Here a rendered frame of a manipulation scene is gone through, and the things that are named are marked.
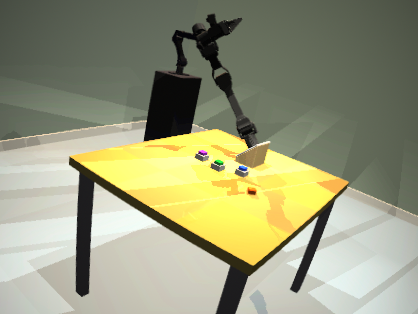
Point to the purple button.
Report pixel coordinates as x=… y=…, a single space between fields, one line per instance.
x=202 y=155

